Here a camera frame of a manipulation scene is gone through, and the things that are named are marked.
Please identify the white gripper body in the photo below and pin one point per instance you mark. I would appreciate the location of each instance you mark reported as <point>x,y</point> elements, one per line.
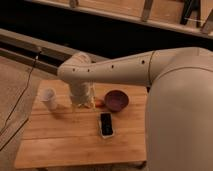
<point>82,94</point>

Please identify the white ceramic cup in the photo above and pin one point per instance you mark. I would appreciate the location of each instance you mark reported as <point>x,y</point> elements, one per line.
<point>48,97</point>

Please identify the black phone in white case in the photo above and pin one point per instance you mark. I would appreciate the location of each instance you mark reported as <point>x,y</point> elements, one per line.
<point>105,124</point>

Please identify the purple ceramic bowl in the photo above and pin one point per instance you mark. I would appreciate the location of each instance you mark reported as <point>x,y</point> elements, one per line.
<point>116,100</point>

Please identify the orange carrot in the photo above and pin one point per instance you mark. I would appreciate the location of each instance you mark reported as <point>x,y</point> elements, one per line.
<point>99,103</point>

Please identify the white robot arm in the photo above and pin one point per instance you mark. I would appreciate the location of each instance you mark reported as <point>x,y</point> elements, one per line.
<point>179,108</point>

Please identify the wooden table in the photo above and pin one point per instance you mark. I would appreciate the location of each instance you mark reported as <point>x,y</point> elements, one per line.
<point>67,137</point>

